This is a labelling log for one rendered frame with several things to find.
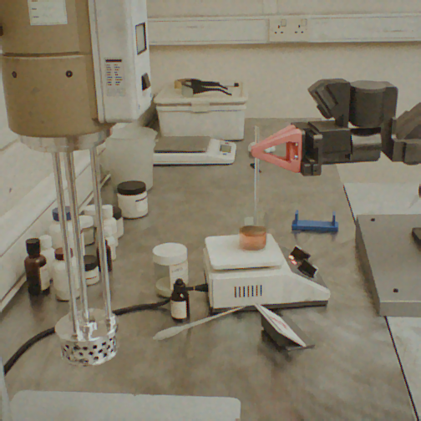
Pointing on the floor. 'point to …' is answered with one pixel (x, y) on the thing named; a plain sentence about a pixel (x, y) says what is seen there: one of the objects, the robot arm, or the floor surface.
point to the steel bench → (322, 334)
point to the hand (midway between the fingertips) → (256, 150)
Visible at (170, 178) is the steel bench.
